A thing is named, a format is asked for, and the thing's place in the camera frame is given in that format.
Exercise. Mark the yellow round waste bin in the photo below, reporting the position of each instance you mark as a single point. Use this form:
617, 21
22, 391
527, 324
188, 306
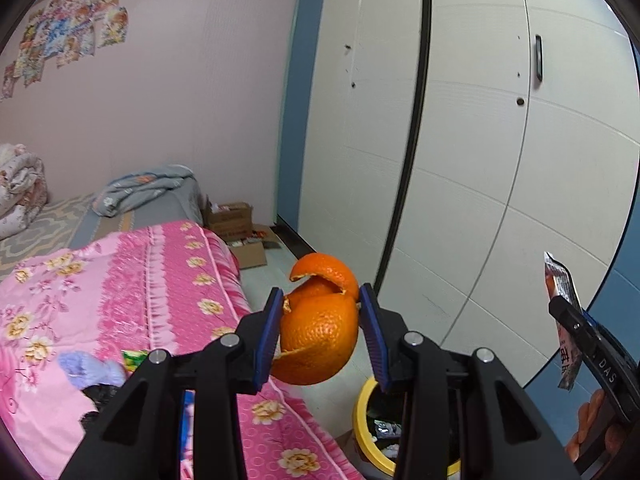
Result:
361, 425

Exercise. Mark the blue packet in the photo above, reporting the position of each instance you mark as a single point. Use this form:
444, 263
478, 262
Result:
187, 425

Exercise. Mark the grey floral quilt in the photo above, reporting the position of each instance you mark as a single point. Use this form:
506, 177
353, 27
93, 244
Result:
145, 187

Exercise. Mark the purple yarn bundle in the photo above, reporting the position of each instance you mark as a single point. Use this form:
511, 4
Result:
90, 367

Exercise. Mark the white wardrobe with blue sides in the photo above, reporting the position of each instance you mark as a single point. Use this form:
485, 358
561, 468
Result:
475, 160

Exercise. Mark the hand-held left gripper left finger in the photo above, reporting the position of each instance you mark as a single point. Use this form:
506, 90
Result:
266, 340

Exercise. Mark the cluster of cartoon wall posters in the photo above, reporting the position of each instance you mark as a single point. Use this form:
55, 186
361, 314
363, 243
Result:
65, 30

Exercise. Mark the pile of crumpled wrappers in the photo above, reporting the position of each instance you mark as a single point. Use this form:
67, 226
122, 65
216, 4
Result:
387, 430

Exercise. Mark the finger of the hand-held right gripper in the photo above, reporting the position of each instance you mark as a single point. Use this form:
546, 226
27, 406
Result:
570, 322

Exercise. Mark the orange peel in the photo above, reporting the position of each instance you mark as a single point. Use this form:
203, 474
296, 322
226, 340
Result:
317, 340

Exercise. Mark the pink floral blanket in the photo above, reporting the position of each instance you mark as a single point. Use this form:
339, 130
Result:
125, 285

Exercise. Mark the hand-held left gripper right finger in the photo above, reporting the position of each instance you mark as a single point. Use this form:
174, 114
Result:
372, 340

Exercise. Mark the upright cardboard box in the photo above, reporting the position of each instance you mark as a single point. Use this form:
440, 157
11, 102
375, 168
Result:
230, 217

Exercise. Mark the person's right hand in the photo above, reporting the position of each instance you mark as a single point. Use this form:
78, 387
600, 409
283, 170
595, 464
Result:
589, 420

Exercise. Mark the black plastic bag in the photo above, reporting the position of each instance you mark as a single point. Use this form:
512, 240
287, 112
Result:
97, 396

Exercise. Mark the open low cardboard box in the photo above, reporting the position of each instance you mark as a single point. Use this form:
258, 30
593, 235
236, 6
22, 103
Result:
250, 255

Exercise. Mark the grey patterned bed sheet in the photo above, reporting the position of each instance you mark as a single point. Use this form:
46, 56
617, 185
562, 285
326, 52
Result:
45, 225

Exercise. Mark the red and white snack wrapper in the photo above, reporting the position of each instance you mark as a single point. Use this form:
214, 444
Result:
561, 280

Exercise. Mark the folded pale floral quilt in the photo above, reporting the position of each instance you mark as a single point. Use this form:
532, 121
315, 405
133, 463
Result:
20, 185

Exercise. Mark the green snack packet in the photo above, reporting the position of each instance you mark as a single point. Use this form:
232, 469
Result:
134, 359

